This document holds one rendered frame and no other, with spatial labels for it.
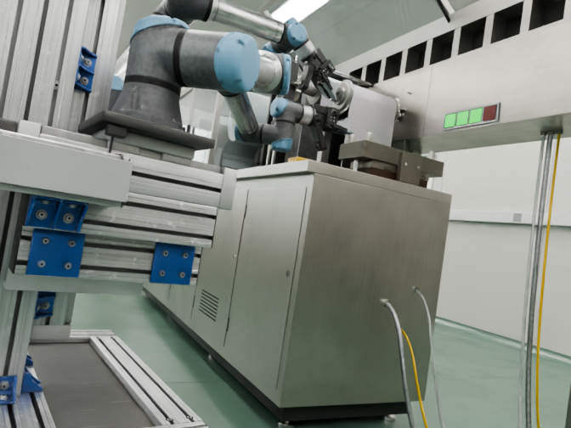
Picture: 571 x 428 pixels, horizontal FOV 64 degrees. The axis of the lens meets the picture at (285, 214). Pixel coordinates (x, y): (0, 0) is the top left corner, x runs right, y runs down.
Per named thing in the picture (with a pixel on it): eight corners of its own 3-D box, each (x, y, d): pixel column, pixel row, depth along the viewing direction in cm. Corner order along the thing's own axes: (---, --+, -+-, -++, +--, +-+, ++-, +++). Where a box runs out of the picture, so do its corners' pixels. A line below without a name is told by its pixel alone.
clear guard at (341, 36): (263, 10, 269) (264, 9, 269) (318, 76, 287) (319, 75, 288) (380, -88, 176) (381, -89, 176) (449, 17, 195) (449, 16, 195)
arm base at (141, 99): (118, 116, 86) (127, 65, 87) (99, 126, 99) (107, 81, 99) (193, 136, 95) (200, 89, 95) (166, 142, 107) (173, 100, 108)
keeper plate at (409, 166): (395, 181, 173) (399, 152, 173) (415, 185, 177) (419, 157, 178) (400, 180, 171) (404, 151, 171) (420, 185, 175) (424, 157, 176)
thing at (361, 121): (342, 149, 186) (349, 105, 186) (387, 161, 196) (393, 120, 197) (343, 149, 185) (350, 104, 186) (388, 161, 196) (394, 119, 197)
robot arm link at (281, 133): (263, 150, 177) (268, 122, 178) (292, 154, 175) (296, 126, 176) (259, 146, 170) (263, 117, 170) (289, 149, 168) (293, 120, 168)
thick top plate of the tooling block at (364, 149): (337, 159, 180) (340, 143, 180) (414, 178, 198) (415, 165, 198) (363, 155, 165) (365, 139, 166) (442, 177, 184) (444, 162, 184)
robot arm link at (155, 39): (140, 92, 104) (149, 34, 105) (196, 98, 102) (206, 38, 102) (111, 72, 92) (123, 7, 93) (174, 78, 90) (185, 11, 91)
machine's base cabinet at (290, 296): (134, 293, 368) (151, 188, 372) (210, 298, 398) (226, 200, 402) (272, 440, 145) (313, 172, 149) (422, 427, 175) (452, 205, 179)
